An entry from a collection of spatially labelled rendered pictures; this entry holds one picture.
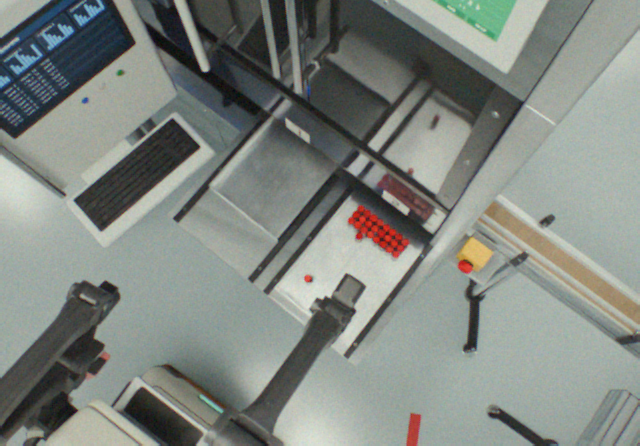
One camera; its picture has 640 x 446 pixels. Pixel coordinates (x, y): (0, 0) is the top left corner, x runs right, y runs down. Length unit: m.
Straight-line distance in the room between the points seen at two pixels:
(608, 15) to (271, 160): 1.29
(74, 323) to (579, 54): 1.00
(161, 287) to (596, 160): 2.01
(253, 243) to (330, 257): 0.23
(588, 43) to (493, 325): 2.03
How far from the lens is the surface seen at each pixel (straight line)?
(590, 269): 1.86
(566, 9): 0.80
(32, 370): 1.26
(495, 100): 1.02
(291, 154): 1.89
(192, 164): 2.00
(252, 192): 1.86
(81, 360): 1.48
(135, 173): 2.01
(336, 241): 1.81
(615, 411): 2.28
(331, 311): 1.28
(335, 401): 2.64
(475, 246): 1.69
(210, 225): 1.85
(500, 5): 0.83
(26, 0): 1.50
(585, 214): 2.97
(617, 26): 0.78
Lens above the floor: 2.64
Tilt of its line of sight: 74 degrees down
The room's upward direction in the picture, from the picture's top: straight up
